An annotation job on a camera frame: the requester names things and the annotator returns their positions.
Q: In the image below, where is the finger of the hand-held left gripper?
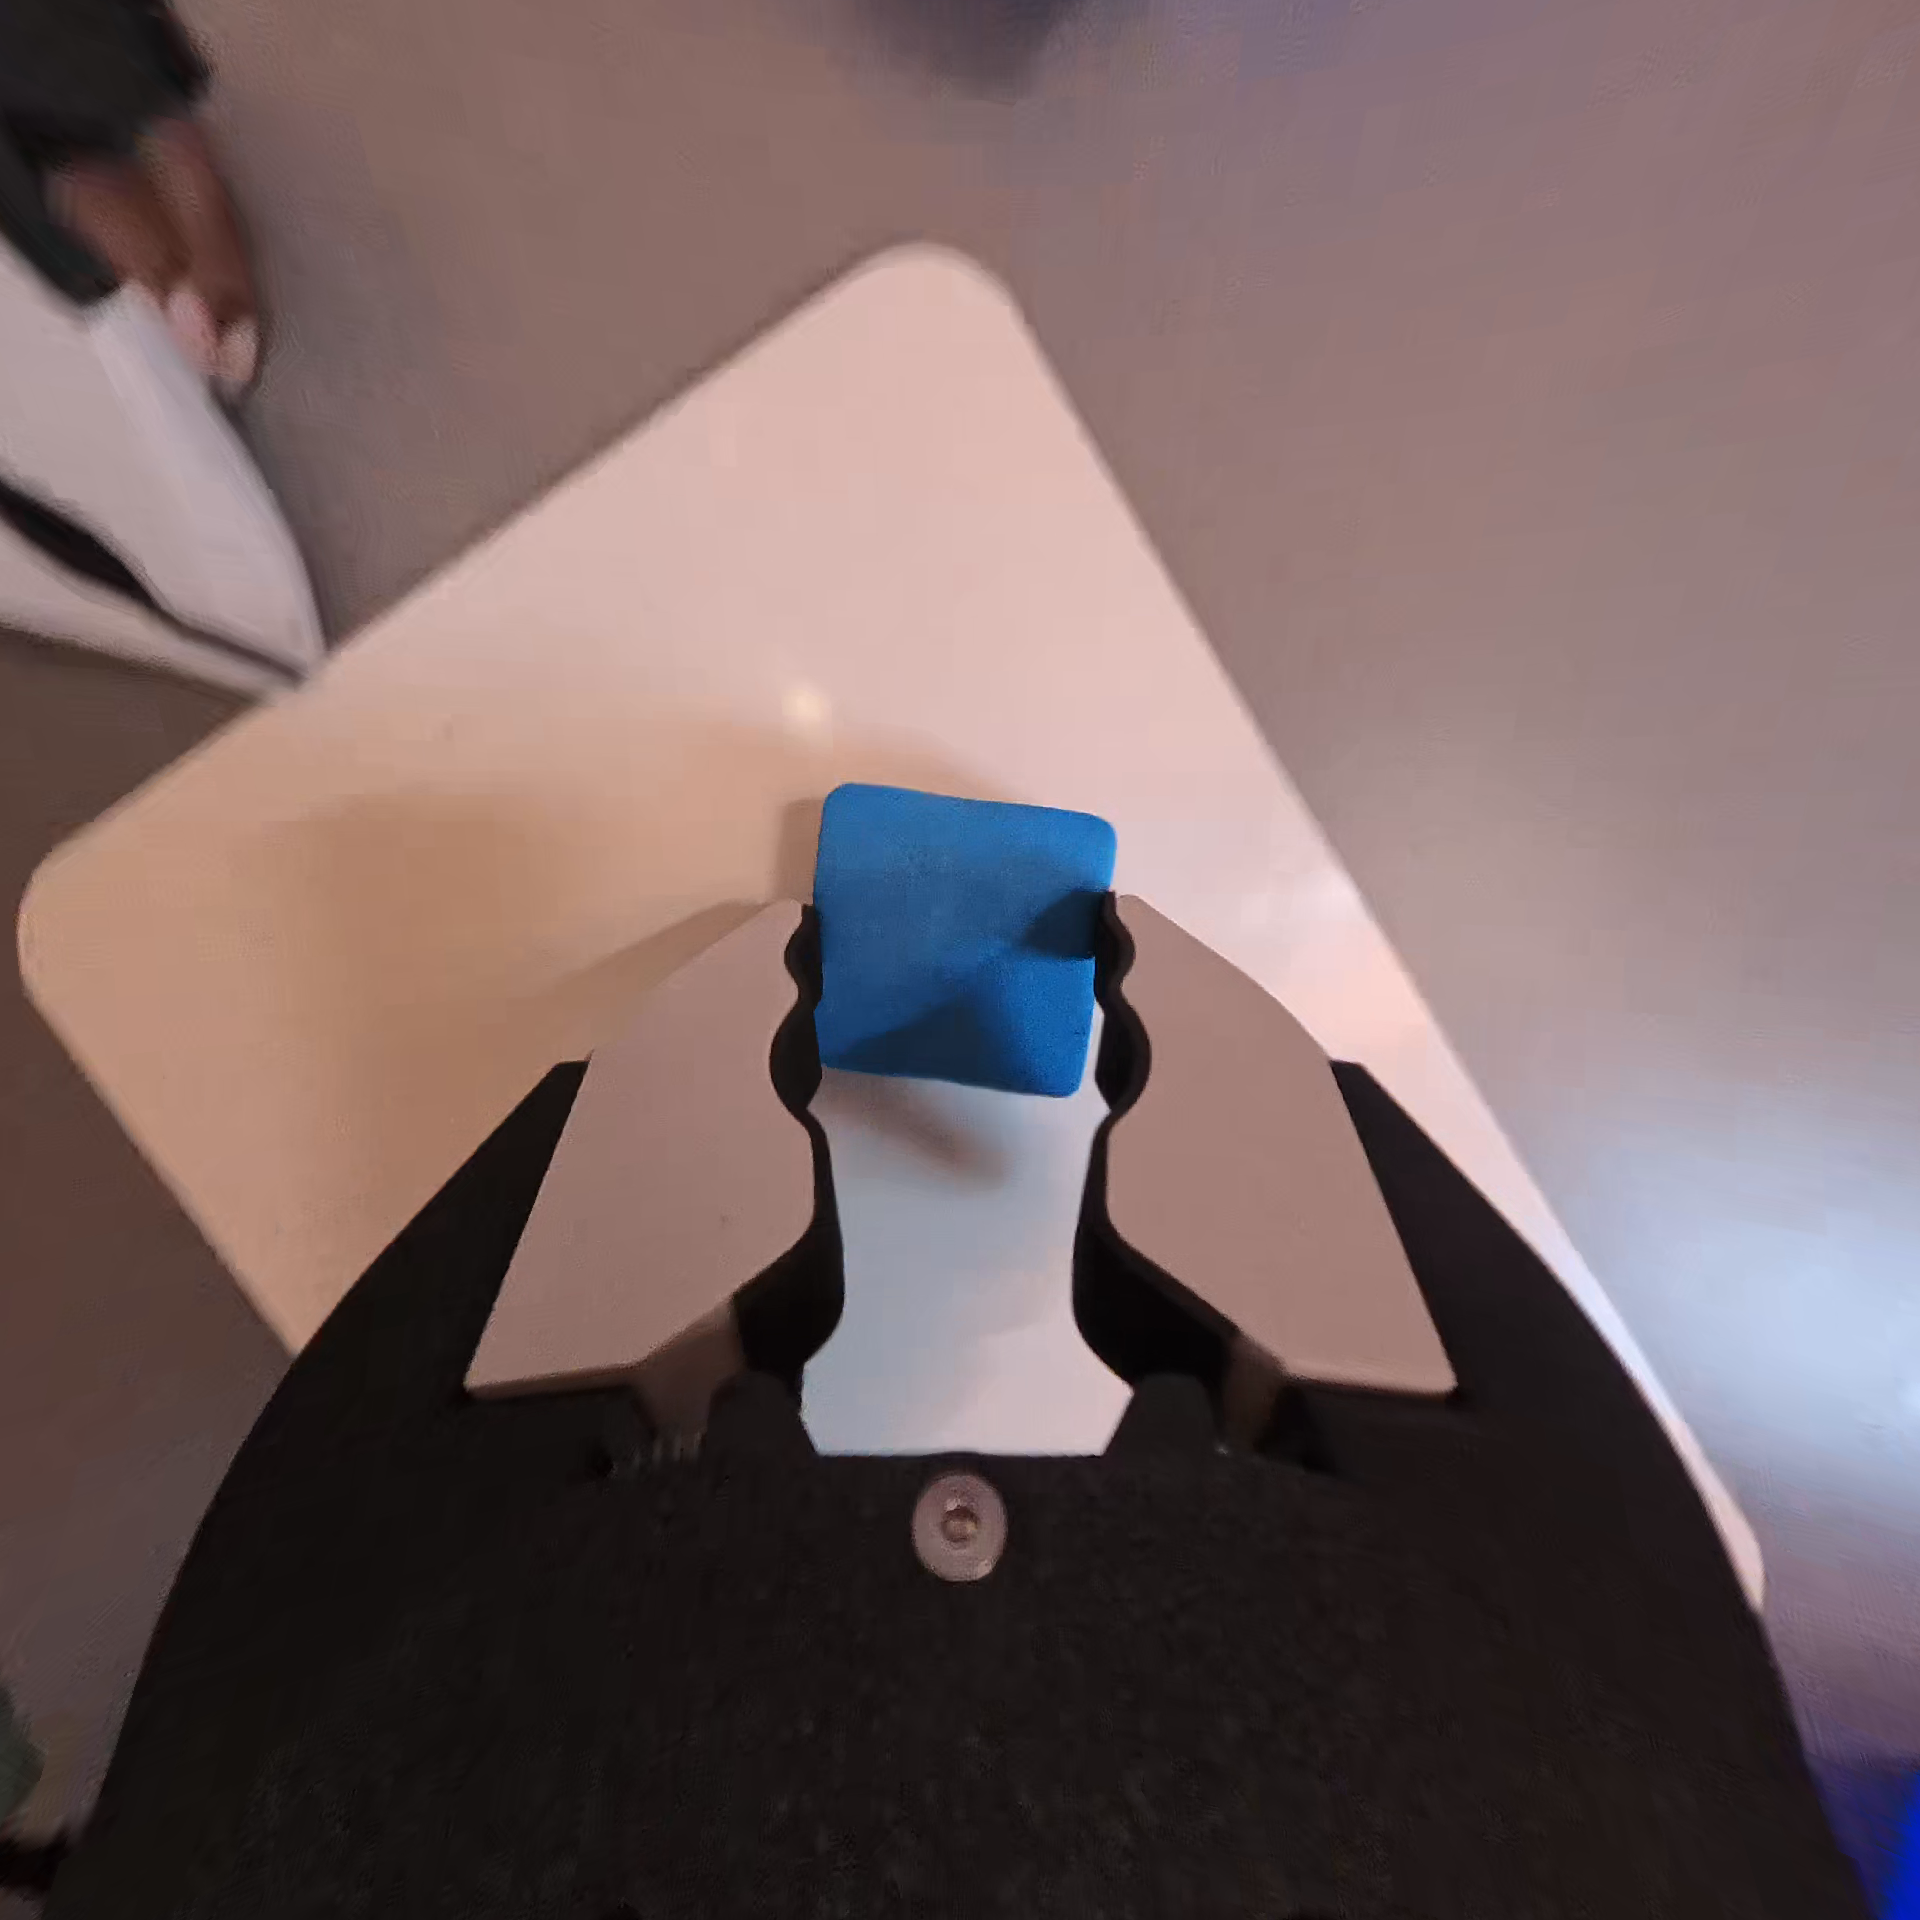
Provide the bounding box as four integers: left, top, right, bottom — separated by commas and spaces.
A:
0, 551, 303, 704
0, 243, 330, 679

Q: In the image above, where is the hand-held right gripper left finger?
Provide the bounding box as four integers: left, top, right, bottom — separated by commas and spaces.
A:
469, 896, 844, 1401

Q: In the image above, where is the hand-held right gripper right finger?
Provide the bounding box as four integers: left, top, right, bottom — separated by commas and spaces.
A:
1070, 890, 1462, 1403

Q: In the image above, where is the blue whiteboard eraser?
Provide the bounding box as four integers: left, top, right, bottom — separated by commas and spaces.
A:
808, 779, 1124, 1100

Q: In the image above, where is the white whiteboard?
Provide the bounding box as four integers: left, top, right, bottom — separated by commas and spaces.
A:
19, 243, 1770, 1607

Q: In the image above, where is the blue plastic bin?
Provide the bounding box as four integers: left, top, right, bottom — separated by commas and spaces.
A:
1814, 1753, 1920, 1920

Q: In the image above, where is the person's left forearm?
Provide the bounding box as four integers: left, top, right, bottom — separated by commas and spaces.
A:
0, 0, 214, 186

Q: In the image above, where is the person's left hand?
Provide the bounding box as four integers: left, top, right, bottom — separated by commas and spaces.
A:
47, 120, 269, 404

